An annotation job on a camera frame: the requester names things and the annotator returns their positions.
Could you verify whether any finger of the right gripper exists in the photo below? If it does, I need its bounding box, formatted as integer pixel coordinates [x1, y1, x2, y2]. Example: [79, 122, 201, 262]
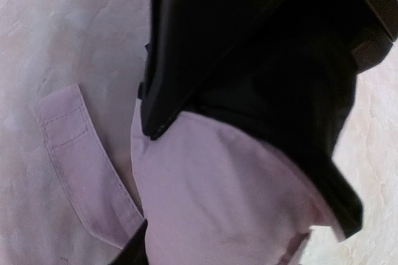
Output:
[140, 0, 397, 139]

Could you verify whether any pink folding umbrella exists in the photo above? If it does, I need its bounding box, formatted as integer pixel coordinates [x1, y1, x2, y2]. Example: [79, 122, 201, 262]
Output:
[29, 44, 364, 265]

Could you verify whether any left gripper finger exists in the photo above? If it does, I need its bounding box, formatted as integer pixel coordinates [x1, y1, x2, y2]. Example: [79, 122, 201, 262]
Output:
[109, 220, 148, 265]

